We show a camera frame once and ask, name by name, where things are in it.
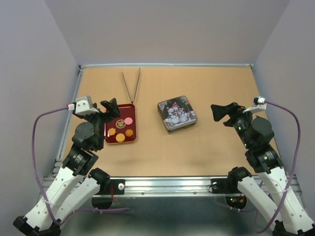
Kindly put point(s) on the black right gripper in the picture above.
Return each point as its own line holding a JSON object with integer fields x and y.
{"x": 233, "y": 109}

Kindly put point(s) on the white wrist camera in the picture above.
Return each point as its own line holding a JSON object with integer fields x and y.
{"x": 259, "y": 105}
{"x": 84, "y": 106}

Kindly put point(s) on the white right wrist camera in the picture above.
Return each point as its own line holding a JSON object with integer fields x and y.
{"x": 259, "y": 105}

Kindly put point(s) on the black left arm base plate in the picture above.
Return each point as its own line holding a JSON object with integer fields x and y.
{"x": 113, "y": 186}

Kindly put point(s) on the pink round cookie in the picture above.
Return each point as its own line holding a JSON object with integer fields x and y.
{"x": 128, "y": 121}

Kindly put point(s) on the flower shaped cookie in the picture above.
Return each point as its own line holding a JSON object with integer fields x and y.
{"x": 111, "y": 131}

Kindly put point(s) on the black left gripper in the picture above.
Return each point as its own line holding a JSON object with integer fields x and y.
{"x": 113, "y": 111}

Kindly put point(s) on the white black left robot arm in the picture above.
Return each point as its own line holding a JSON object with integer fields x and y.
{"x": 76, "y": 180}

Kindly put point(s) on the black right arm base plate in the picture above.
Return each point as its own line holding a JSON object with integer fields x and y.
{"x": 223, "y": 186}

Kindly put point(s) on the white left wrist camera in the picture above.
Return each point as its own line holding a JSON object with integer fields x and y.
{"x": 84, "y": 106}

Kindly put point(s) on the aluminium front rail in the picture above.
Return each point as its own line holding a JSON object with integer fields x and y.
{"x": 168, "y": 187}

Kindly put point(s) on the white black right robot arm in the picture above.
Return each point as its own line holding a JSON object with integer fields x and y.
{"x": 281, "y": 209}

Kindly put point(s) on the large round tan cookie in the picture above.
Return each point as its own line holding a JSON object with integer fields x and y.
{"x": 120, "y": 137}

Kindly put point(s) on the small round tan cookie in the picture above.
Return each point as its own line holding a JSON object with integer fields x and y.
{"x": 129, "y": 133}

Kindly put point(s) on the gold tin lid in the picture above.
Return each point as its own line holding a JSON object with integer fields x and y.
{"x": 180, "y": 102}

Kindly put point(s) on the aluminium table edge rail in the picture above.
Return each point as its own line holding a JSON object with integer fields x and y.
{"x": 165, "y": 65}

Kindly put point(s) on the gold square tin box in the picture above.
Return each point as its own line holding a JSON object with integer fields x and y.
{"x": 177, "y": 120}

